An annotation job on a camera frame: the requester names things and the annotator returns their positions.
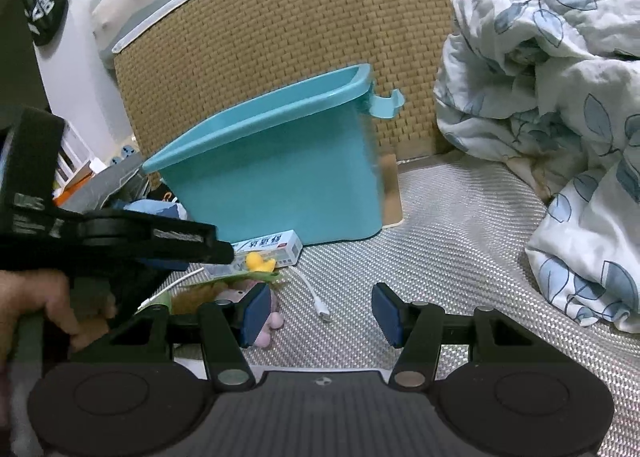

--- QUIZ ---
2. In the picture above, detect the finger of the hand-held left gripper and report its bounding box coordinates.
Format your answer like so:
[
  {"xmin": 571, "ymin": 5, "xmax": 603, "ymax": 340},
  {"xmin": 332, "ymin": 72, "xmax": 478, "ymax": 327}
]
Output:
[{"xmin": 149, "ymin": 221, "xmax": 235, "ymax": 266}]

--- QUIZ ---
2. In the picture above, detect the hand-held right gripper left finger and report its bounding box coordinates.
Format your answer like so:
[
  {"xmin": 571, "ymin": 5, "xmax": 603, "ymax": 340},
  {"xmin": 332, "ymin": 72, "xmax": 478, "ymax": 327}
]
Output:
[{"xmin": 107, "ymin": 282, "xmax": 273, "ymax": 392}]

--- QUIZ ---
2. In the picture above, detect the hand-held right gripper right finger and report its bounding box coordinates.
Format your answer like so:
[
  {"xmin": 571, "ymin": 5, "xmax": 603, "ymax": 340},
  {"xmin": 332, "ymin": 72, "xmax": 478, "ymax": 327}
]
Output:
[{"xmin": 371, "ymin": 282, "xmax": 533, "ymax": 390}]

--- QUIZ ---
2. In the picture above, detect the pink plush toy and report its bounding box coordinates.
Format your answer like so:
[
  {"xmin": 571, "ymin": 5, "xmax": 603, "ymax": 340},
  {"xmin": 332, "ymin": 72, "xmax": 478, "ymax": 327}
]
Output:
[{"xmin": 215, "ymin": 282, "xmax": 286, "ymax": 349}]

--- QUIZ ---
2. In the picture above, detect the yellow duck toy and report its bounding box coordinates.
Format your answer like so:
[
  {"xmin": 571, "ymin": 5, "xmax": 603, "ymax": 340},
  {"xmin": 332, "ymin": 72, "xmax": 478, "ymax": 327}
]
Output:
[{"xmin": 245, "ymin": 251, "xmax": 277, "ymax": 274}]

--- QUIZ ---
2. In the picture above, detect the white toothpaste box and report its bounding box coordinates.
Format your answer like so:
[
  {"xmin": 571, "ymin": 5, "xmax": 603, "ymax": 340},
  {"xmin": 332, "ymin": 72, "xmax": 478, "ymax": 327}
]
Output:
[{"xmin": 231, "ymin": 229, "xmax": 303, "ymax": 268}]

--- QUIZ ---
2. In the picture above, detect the teal plastic bin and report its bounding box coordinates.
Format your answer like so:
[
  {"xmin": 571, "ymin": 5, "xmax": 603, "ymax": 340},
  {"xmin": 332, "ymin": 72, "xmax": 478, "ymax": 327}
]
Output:
[{"xmin": 141, "ymin": 63, "xmax": 406, "ymax": 246}]

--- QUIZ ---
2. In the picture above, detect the person's left hand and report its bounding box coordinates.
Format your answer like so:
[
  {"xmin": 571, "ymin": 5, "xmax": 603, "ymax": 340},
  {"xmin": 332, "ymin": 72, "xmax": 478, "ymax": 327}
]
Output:
[{"xmin": 0, "ymin": 269, "xmax": 118, "ymax": 388}]

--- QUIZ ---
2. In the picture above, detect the brown green plush toy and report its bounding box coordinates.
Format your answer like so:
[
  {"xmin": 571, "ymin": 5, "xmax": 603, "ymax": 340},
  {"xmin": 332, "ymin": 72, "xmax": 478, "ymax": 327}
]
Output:
[{"xmin": 170, "ymin": 271, "xmax": 282, "ymax": 316}]

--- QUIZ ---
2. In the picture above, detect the blue cloth item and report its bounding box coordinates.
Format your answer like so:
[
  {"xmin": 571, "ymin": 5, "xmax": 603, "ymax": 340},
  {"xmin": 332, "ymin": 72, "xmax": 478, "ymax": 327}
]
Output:
[{"xmin": 122, "ymin": 198, "xmax": 189, "ymax": 221}]

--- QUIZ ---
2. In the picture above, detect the silver woven mat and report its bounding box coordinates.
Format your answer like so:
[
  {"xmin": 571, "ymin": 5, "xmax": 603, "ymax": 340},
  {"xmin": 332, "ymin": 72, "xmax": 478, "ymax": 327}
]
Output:
[{"xmin": 135, "ymin": 152, "xmax": 640, "ymax": 457}]

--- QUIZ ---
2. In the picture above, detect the woven rattan headboard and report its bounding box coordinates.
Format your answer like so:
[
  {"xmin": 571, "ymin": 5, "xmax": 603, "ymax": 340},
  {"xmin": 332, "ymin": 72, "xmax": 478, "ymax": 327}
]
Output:
[{"xmin": 111, "ymin": 0, "xmax": 621, "ymax": 188}]

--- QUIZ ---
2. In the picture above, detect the white blue floral blanket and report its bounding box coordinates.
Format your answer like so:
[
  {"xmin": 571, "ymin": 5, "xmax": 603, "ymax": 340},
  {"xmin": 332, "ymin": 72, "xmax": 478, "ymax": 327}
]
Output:
[{"xmin": 432, "ymin": 0, "xmax": 640, "ymax": 335}]

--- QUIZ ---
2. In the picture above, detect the white charging cable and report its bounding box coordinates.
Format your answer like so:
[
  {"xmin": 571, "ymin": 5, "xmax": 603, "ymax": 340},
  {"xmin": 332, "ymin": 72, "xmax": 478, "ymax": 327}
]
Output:
[{"xmin": 140, "ymin": 264, "xmax": 333, "ymax": 323}]

